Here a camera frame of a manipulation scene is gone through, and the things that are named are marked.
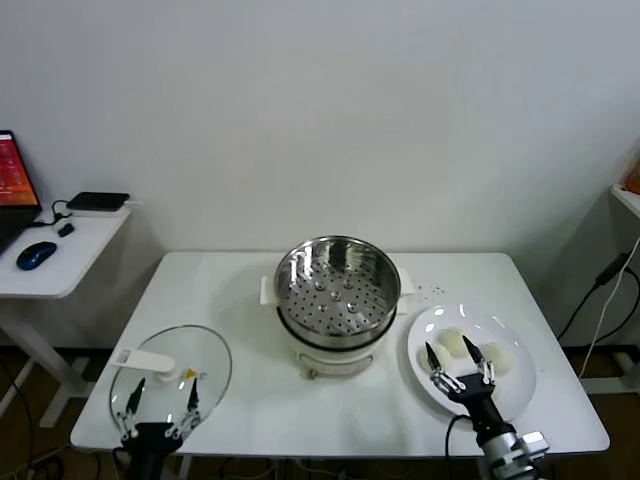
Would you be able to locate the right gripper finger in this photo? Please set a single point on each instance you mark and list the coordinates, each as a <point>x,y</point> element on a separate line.
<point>434,362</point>
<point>475,352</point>

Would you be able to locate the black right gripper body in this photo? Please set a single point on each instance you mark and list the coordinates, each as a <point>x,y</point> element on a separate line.
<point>475,395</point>

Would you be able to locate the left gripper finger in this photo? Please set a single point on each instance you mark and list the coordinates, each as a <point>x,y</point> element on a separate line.
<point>136,395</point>
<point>192,397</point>

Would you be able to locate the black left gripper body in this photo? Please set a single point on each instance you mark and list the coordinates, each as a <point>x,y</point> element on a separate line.
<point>150,437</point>

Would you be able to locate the white steamed baozi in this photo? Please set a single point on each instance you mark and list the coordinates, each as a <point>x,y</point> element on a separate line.
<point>452,345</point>
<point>500,357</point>
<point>422,357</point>

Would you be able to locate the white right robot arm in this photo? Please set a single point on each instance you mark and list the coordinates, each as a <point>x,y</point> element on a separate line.
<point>500,450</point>

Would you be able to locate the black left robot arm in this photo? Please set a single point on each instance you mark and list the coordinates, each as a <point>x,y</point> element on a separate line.
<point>147,467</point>

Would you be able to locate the perforated steel steamer basket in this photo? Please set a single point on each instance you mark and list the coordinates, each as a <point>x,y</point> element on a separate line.
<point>340,300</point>

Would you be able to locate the white round plate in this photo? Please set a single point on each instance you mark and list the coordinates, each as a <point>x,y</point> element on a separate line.
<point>515,385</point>

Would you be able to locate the white side table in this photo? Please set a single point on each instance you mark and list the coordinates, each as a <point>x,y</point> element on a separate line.
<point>75,260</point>

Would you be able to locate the blue computer mouse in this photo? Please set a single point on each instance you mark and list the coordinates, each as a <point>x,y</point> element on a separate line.
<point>35,255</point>

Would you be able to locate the small black adapter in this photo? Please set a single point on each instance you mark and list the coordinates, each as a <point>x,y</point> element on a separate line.
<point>66,230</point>

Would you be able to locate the black flat hard drive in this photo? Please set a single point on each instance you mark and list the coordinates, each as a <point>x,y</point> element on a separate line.
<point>97,200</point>

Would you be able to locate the orange object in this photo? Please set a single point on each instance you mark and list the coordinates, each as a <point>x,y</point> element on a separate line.
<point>634,175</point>

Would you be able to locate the black laptop with red screen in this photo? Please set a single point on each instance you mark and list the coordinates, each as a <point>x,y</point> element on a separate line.
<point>15,170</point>

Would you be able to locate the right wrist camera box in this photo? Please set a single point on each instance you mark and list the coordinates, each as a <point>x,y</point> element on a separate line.
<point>534,444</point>

